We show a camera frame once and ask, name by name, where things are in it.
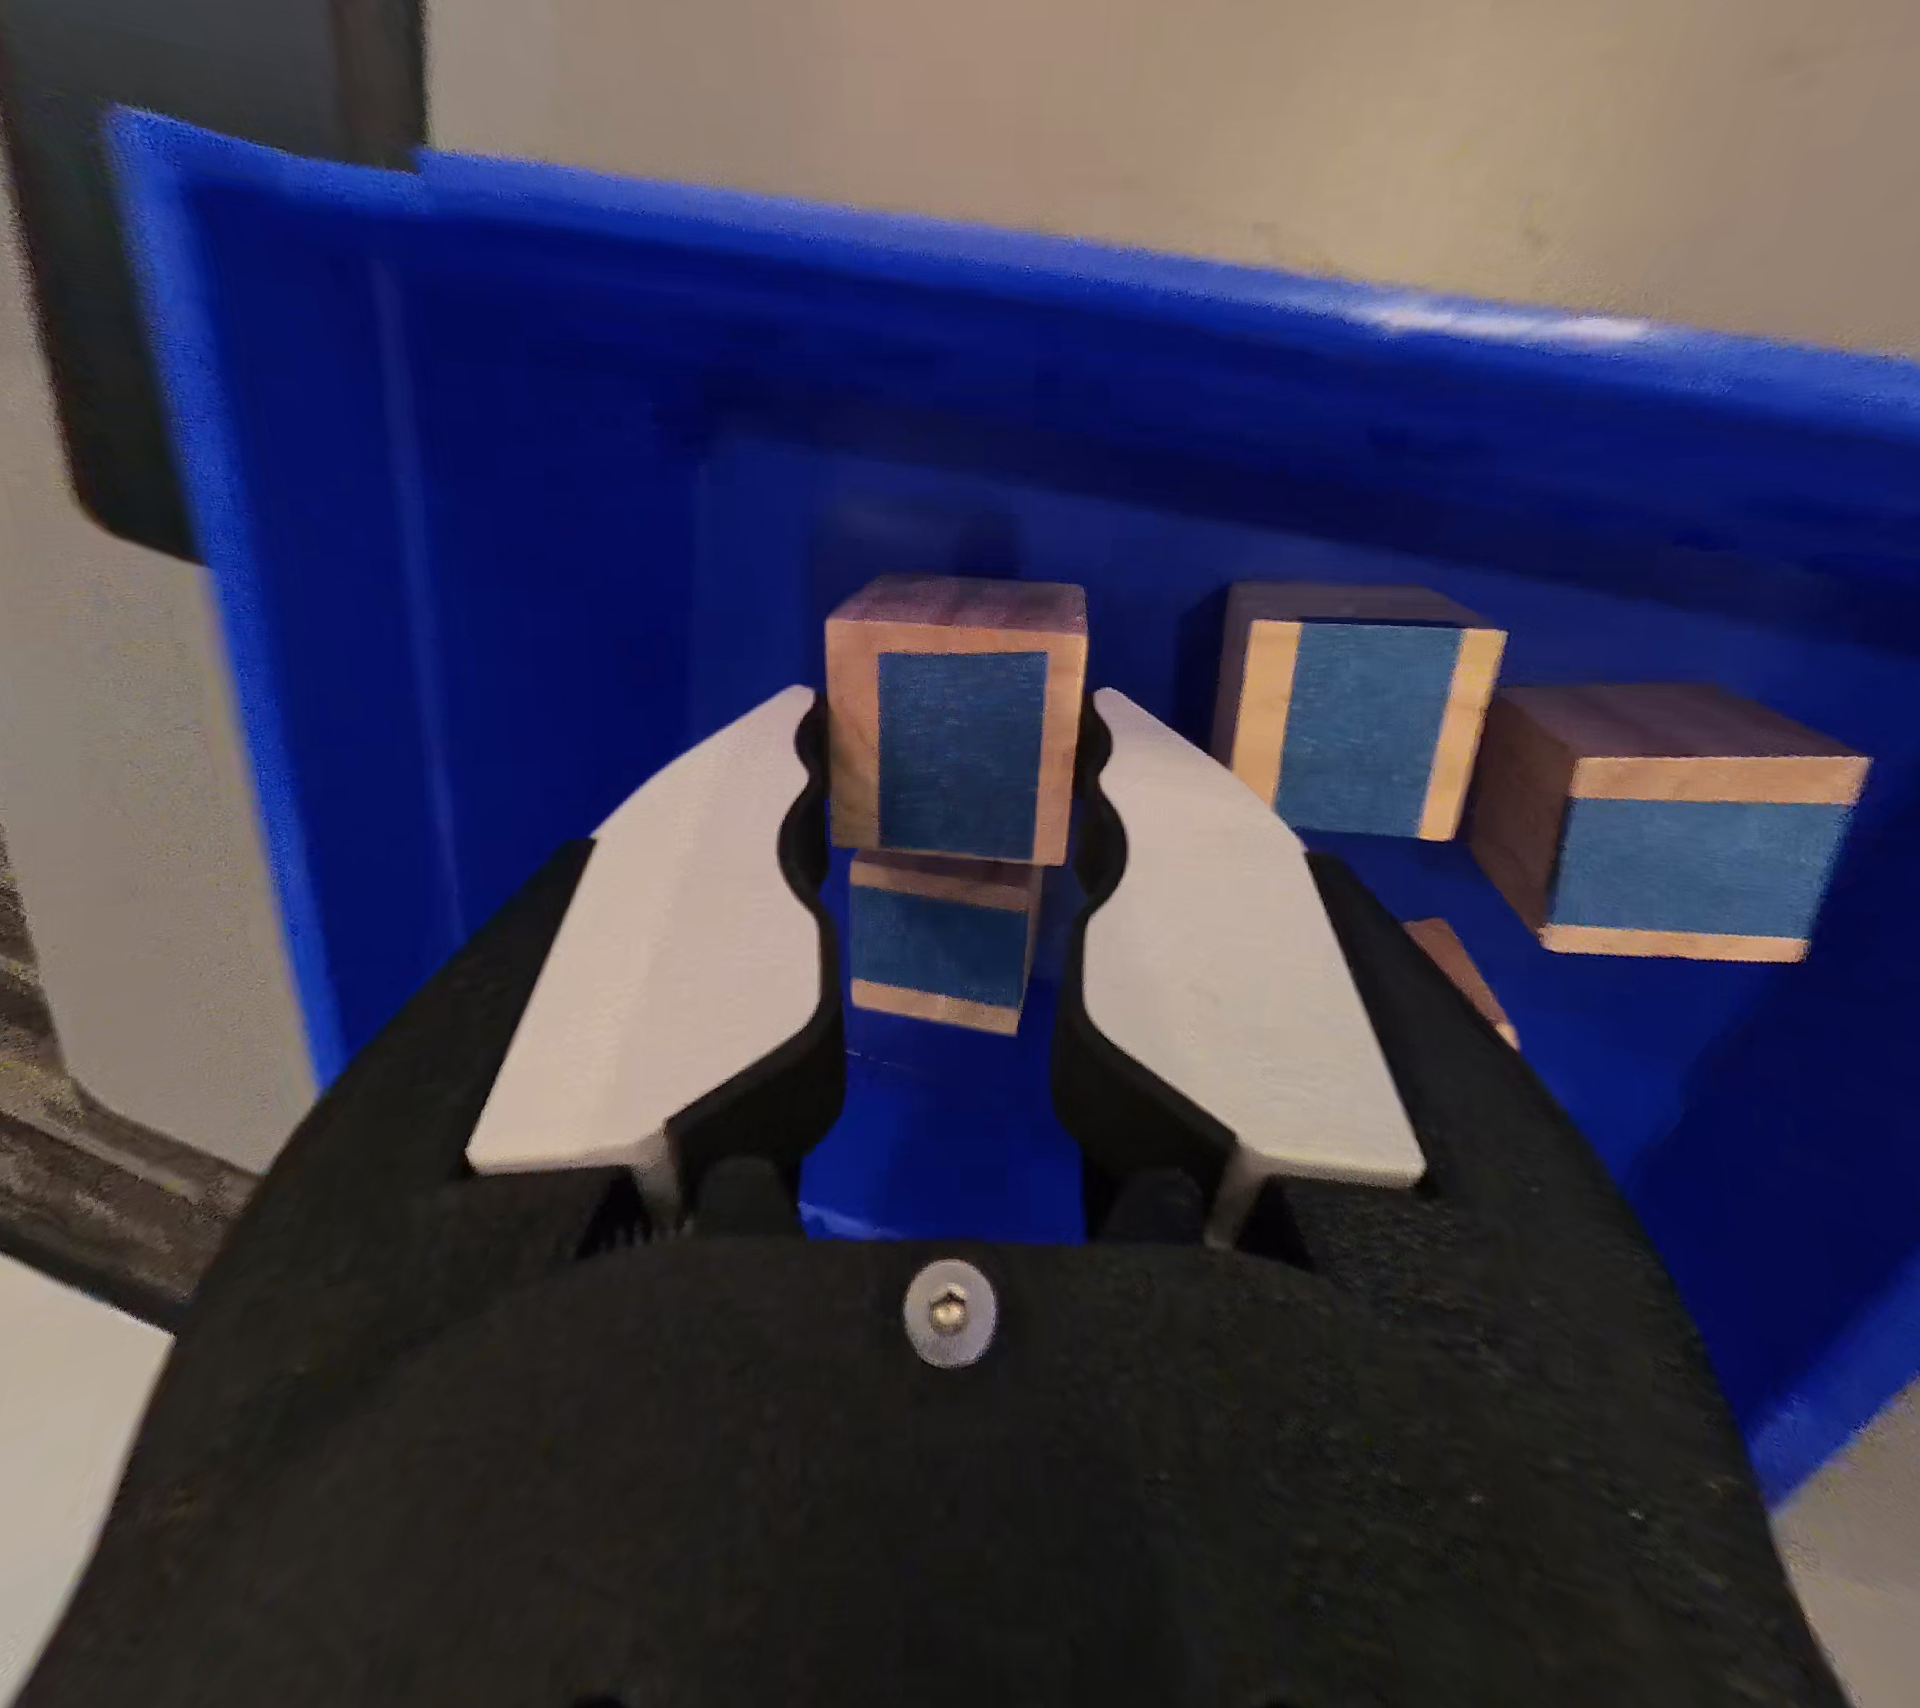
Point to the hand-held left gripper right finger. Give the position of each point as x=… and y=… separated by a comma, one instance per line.
x=1245, y=1003

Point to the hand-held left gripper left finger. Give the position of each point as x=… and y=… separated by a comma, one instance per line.
x=660, y=989

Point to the wooden cube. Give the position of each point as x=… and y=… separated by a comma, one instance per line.
x=1681, y=853
x=960, y=749
x=1454, y=973
x=938, y=950
x=1358, y=726

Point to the blue plastic bin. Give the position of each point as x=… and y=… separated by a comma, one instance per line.
x=524, y=462

